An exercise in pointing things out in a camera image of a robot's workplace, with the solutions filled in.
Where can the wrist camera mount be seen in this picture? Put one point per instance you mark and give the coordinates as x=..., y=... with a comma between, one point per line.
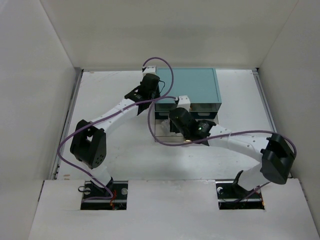
x=183, y=101
x=151, y=69

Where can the clear drawer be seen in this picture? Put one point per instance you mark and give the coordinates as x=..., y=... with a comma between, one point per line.
x=195, y=107
x=170, y=130

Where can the clear plastic bottle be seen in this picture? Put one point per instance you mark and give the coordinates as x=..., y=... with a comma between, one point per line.
x=165, y=126

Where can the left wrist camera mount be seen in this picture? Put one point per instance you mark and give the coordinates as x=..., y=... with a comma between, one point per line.
x=151, y=69

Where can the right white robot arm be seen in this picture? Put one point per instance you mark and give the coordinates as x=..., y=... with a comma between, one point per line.
x=275, y=155

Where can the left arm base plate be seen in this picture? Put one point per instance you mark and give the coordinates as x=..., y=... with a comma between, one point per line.
x=95, y=198

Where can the left aluminium rail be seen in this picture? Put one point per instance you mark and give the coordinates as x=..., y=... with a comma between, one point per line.
x=67, y=121

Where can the right aluminium rail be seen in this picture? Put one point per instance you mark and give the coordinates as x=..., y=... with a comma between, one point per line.
x=263, y=97

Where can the teal drawer box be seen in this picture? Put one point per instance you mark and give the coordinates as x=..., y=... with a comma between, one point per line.
x=199, y=84

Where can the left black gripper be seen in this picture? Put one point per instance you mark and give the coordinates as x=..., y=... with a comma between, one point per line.
x=152, y=81

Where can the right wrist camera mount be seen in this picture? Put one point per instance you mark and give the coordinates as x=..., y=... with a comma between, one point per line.
x=183, y=101

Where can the aluminium rail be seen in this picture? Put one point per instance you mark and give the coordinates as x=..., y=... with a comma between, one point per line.
x=67, y=121
x=263, y=97

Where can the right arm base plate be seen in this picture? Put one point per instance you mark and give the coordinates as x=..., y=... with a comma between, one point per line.
x=230, y=198

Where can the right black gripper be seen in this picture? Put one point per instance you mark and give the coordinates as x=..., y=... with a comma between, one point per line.
x=173, y=127

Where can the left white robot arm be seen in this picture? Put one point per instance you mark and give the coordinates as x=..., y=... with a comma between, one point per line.
x=89, y=141

